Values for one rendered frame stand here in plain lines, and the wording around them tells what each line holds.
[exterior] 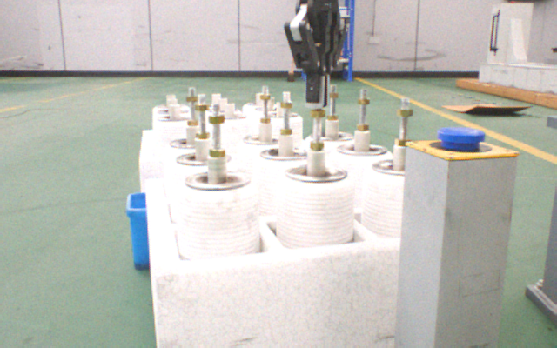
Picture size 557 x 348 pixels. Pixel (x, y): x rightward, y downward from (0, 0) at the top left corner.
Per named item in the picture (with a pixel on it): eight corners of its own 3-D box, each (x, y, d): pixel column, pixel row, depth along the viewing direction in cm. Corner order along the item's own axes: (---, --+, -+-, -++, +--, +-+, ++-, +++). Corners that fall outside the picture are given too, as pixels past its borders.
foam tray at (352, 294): (350, 251, 101) (352, 164, 97) (474, 368, 64) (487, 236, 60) (150, 275, 90) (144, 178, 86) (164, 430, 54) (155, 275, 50)
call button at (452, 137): (464, 146, 48) (466, 125, 47) (493, 155, 44) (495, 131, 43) (427, 149, 47) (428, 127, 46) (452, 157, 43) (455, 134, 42)
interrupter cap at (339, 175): (316, 189, 56) (316, 183, 55) (271, 176, 61) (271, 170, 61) (360, 177, 60) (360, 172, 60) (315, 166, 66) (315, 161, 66)
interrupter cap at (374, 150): (373, 146, 79) (373, 142, 79) (396, 157, 72) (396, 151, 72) (328, 149, 77) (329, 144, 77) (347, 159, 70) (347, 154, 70)
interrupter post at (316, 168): (316, 180, 59) (317, 153, 58) (302, 177, 61) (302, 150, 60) (330, 177, 61) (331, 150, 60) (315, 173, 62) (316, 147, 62)
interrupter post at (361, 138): (365, 150, 76) (366, 129, 76) (372, 153, 74) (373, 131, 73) (351, 151, 76) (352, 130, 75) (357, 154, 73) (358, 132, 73)
